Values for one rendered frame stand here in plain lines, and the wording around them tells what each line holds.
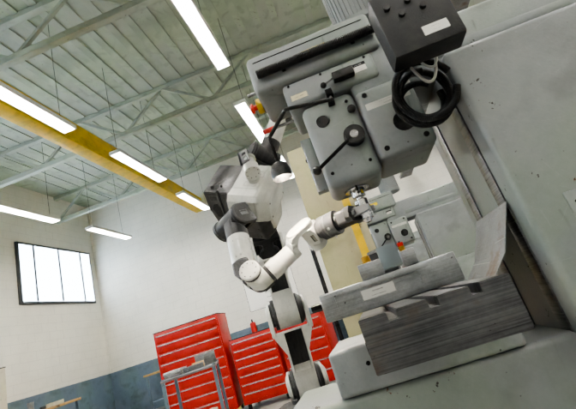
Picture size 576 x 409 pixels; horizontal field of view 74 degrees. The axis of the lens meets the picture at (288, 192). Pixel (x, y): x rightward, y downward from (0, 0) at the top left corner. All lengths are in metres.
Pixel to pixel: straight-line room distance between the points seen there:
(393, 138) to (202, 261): 10.28
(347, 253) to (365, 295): 2.05
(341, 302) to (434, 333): 0.42
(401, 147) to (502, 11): 0.59
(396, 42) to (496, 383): 0.93
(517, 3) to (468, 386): 1.20
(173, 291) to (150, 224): 2.16
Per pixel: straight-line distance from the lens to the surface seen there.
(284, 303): 1.86
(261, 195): 1.63
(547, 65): 1.36
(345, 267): 3.04
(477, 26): 1.54
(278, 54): 1.48
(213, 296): 11.15
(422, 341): 0.63
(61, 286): 11.75
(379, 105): 1.34
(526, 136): 1.24
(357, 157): 1.29
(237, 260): 1.43
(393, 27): 1.19
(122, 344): 12.46
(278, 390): 6.18
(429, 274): 1.01
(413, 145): 1.29
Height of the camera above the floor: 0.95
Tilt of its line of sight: 18 degrees up
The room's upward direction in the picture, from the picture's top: 18 degrees counter-clockwise
